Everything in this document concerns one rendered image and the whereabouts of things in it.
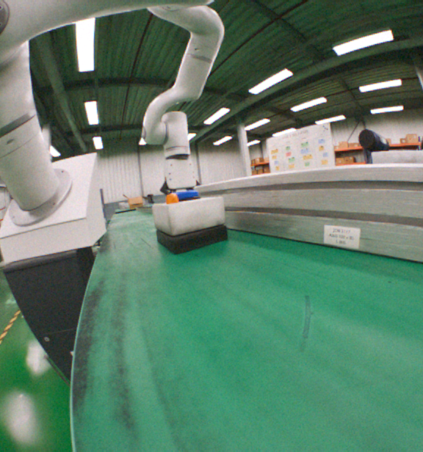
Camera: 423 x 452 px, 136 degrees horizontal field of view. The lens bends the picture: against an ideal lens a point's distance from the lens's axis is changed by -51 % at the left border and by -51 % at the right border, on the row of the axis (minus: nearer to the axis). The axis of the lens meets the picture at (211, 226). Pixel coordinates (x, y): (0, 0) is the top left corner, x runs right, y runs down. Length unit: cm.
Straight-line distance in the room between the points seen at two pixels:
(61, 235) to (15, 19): 38
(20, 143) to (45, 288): 28
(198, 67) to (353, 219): 51
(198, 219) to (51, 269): 31
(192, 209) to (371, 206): 19
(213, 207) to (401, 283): 21
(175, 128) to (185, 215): 41
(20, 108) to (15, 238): 26
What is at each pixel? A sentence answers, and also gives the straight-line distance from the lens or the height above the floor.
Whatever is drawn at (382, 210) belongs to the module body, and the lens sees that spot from 18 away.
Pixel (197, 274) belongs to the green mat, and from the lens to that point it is 15.
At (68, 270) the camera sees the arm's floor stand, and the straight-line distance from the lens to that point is 39.
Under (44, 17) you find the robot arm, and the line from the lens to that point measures 37.
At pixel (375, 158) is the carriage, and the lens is 37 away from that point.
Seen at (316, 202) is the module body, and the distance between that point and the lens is 20.
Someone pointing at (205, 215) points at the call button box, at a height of 82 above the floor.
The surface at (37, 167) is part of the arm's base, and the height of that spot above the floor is 95.
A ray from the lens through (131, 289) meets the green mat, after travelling 15.
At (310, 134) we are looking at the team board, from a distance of 352.
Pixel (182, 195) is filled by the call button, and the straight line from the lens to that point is 23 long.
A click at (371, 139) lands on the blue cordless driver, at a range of 55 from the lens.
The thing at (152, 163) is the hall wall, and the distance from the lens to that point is 1185.
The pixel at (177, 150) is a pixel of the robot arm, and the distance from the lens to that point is 56.
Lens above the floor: 85
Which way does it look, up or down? 11 degrees down
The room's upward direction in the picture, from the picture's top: 7 degrees counter-clockwise
